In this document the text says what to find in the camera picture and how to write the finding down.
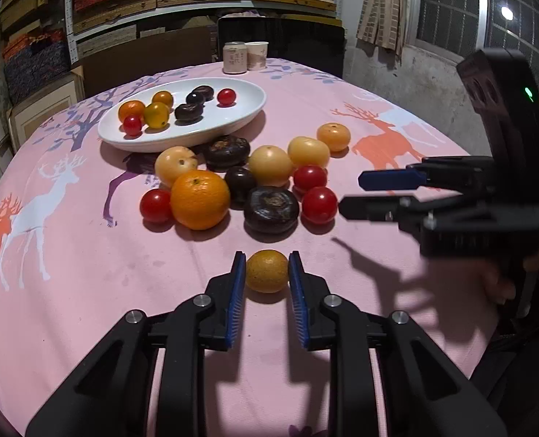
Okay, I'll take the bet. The beige drink can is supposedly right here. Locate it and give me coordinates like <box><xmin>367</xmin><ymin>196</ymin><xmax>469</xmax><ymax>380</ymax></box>
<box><xmin>223</xmin><ymin>41</ymin><xmax>248</xmax><ymax>75</ymax></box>

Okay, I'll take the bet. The person's right hand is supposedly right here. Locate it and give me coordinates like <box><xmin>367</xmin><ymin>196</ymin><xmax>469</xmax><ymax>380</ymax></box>
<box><xmin>476</xmin><ymin>230</ymin><xmax>539</xmax><ymax>307</ymax></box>

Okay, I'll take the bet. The beige woven curtain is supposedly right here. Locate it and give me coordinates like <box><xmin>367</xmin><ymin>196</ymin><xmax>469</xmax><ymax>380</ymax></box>
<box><xmin>356</xmin><ymin>0</ymin><xmax>418</xmax><ymax>67</ymax></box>

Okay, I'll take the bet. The barred window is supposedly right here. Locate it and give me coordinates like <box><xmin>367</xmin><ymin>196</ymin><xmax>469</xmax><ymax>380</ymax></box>
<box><xmin>406</xmin><ymin>0</ymin><xmax>539</xmax><ymax>114</ymax></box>

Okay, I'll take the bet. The white metal shelf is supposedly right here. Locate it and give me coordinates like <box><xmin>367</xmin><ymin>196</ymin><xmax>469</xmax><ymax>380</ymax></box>
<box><xmin>64</xmin><ymin>0</ymin><xmax>345</xmax><ymax>62</ymax></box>

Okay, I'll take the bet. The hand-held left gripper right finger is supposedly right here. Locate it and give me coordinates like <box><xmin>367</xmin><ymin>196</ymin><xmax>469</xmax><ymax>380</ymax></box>
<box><xmin>288</xmin><ymin>251</ymin><xmax>507</xmax><ymax>437</ymax></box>

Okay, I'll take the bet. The black flat panel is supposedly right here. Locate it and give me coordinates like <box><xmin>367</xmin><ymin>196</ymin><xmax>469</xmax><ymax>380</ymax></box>
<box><xmin>217</xmin><ymin>16</ymin><xmax>347</xmax><ymax>78</ymax></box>

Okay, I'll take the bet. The white paper cup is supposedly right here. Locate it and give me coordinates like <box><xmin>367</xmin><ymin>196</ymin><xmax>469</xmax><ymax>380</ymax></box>
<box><xmin>245</xmin><ymin>41</ymin><xmax>269</xmax><ymax>71</ymax></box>

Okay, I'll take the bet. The pink deer print tablecloth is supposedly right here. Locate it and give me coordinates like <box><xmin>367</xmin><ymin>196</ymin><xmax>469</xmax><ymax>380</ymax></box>
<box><xmin>0</xmin><ymin>58</ymin><xmax>502</xmax><ymax>437</ymax></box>

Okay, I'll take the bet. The pale yellow plum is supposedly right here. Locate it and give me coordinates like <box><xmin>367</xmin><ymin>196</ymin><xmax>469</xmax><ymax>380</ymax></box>
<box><xmin>154</xmin><ymin>146</ymin><xmax>198</xmax><ymax>187</ymax></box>
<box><xmin>248</xmin><ymin>145</ymin><xmax>294</xmax><ymax>187</ymax></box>
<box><xmin>287</xmin><ymin>136</ymin><xmax>331</xmax><ymax>169</ymax></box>

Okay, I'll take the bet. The white plate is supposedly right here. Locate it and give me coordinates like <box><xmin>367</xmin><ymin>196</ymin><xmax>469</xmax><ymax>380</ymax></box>
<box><xmin>97</xmin><ymin>77</ymin><xmax>267</xmax><ymax>153</ymax></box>

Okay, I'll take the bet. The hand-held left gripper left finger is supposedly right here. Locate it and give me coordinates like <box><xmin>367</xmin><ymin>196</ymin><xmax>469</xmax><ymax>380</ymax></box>
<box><xmin>25</xmin><ymin>251</ymin><xmax>247</xmax><ymax>437</ymax></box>

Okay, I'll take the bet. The large orange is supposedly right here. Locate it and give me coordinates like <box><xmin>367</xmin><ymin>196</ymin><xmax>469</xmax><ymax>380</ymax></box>
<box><xmin>170</xmin><ymin>169</ymin><xmax>231</xmax><ymax>231</ymax></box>

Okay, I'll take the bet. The orange mandarin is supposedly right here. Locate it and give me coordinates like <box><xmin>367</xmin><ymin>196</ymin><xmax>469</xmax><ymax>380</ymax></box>
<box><xmin>118</xmin><ymin>100</ymin><xmax>146</xmax><ymax>123</ymax></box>

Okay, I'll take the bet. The pile of blue patterned boxes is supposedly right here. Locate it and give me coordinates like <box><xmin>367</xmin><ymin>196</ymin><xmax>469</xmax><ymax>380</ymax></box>
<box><xmin>1</xmin><ymin>29</ymin><xmax>72</xmax><ymax>105</ymax></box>

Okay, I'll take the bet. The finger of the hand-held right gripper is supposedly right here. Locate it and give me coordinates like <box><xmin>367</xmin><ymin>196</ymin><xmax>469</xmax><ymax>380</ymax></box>
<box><xmin>338</xmin><ymin>195</ymin><xmax>440</xmax><ymax>227</ymax></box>
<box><xmin>358</xmin><ymin>156</ymin><xmax>495</xmax><ymax>192</ymax></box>

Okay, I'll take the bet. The dark brown board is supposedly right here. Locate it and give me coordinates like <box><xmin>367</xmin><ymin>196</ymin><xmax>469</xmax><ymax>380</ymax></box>
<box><xmin>82</xmin><ymin>26</ymin><xmax>218</xmax><ymax>98</ymax></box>

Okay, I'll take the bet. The beige framed panel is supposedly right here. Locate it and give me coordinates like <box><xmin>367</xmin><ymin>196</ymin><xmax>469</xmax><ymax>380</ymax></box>
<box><xmin>6</xmin><ymin>66</ymin><xmax>86</xmax><ymax>151</ymax></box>

